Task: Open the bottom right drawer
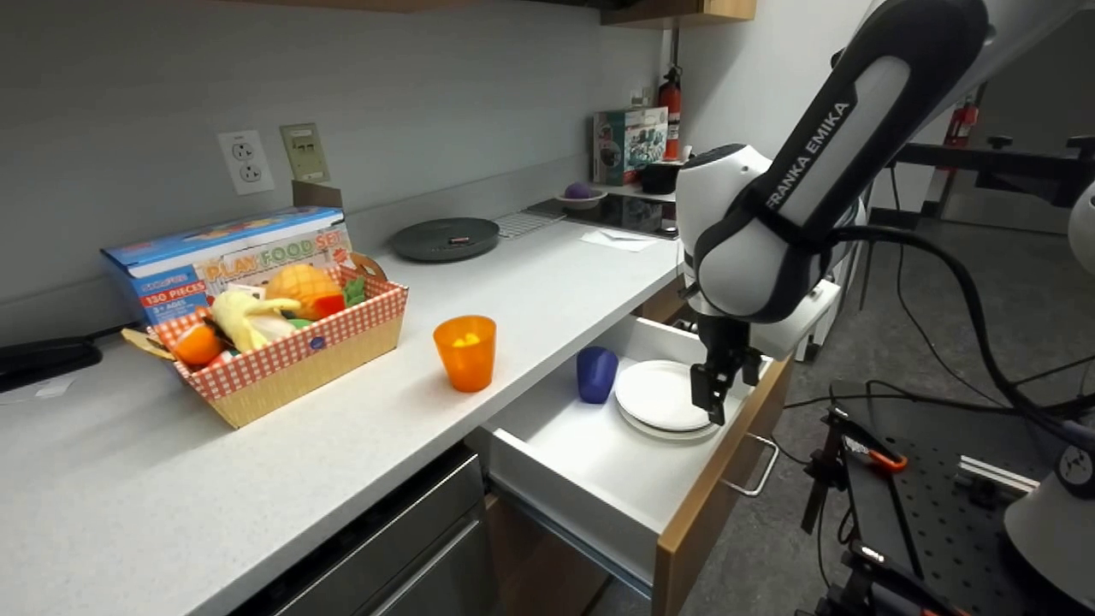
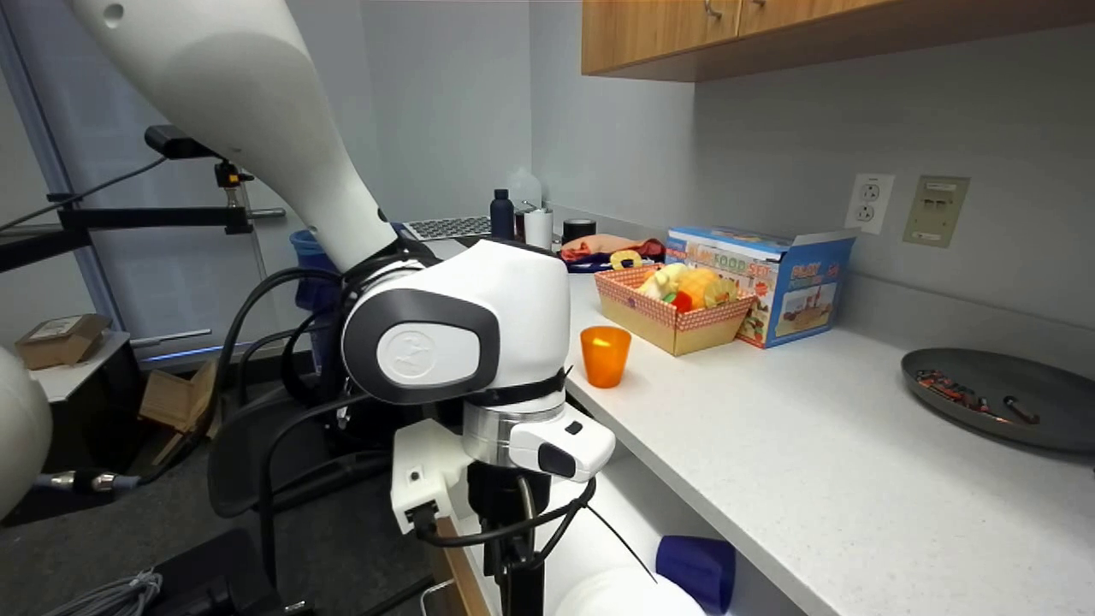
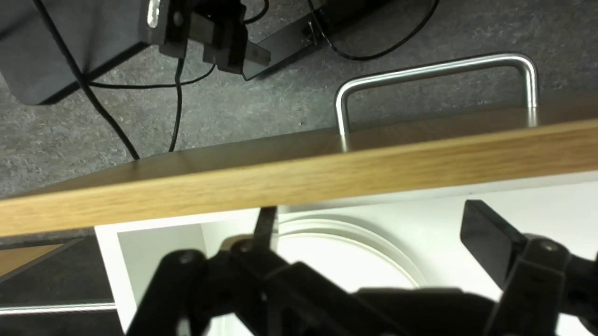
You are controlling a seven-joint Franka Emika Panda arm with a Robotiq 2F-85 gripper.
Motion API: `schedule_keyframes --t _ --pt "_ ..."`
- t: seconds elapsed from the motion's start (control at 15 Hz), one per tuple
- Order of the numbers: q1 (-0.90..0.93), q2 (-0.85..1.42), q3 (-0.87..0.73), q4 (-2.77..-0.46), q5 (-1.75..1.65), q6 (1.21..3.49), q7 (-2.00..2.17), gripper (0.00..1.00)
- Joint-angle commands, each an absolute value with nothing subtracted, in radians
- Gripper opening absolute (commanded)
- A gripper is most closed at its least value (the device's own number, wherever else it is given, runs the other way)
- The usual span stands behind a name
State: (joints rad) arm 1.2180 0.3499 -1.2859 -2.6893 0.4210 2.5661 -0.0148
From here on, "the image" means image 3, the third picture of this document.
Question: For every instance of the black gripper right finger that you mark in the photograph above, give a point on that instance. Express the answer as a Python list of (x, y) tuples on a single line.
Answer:
[(498, 249)]

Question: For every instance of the black metal bar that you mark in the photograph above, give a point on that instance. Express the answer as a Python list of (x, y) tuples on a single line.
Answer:
[(300, 38)]

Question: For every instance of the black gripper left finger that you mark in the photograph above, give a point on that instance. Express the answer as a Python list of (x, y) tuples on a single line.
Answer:
[(207, 287)]

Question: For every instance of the black metal bracket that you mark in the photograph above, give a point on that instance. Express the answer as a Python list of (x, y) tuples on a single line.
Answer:
[(212, 35)]

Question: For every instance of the white plate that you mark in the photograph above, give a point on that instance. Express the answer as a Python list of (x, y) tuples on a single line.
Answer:
[(349, 255)]

